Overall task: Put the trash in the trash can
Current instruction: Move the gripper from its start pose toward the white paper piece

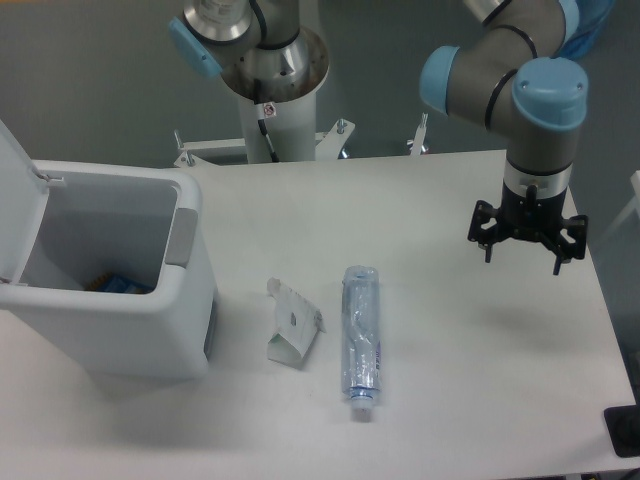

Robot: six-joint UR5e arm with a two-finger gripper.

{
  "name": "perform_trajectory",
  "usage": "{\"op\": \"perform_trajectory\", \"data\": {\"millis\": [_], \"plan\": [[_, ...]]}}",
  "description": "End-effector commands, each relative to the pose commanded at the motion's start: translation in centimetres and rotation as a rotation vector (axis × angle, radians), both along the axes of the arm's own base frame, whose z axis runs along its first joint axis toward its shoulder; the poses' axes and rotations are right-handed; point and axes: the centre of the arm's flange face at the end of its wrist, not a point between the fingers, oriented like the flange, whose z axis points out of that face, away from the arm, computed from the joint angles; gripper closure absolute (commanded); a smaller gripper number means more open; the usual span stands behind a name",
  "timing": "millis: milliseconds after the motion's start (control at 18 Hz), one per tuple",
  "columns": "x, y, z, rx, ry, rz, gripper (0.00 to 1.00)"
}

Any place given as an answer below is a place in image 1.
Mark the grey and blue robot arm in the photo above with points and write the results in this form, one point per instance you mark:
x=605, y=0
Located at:
x=513, y=83

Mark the blue water jug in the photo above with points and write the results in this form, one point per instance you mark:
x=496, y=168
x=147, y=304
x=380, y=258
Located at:
x=590, y=19

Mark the black device at table edge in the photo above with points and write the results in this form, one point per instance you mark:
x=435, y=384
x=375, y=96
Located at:
x=623, y=426

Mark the white frame at right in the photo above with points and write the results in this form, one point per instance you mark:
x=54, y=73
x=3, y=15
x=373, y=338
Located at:
x=630, y=209

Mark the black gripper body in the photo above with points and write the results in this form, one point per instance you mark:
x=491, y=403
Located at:
x=529, y=218

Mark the white base bracket with bolt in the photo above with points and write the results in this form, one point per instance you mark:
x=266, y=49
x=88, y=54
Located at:
x=417, y=145

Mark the white paper carton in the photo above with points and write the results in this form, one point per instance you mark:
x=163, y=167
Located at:
x=296, y=324

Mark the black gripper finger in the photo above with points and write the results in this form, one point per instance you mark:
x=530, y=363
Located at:
x=567, y=240
x=486, y=228

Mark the white open trash can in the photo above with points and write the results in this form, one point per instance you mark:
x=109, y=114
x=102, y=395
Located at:
x=64, y=224

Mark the crushed clear plastic bottle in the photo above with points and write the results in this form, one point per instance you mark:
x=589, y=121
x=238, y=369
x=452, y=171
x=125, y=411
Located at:
x=361, y=341

